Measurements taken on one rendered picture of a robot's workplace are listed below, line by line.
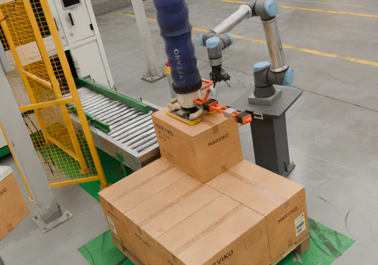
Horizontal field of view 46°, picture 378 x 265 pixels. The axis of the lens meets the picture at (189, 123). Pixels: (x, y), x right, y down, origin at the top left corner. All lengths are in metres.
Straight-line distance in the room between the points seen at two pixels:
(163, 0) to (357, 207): 2.20
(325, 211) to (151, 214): 1.45
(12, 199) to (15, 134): 0.80
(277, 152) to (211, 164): 0.89
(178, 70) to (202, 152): 0.61
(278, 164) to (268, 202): 1.08
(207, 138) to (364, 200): 1.45
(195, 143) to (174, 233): 0.65
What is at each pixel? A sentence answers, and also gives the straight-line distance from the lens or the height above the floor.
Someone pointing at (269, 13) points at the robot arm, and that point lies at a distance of 3.38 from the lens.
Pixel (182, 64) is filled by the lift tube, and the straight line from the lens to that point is 3.18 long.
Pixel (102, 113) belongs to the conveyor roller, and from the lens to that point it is 4.92.
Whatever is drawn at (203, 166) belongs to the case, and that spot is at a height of 0.67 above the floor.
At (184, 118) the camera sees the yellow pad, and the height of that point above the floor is 0.97.
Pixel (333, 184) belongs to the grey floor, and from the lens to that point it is 4.08.
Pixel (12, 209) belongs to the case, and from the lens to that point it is 3.36.
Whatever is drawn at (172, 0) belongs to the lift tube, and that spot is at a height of 1.84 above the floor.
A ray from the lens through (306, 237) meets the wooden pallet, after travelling 3.41.
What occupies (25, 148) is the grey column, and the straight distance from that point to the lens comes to 4.04.
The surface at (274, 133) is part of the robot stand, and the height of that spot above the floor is 0.49.
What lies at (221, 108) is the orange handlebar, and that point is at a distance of 3.08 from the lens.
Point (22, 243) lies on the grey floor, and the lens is 4.33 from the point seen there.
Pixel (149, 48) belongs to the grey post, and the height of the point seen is 0.49.
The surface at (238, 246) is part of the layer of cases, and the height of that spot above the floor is 0.47.
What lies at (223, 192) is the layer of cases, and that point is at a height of 0.54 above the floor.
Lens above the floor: 2.42
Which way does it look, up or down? 27 degrees down
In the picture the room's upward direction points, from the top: 12 degrees counter-clockwise
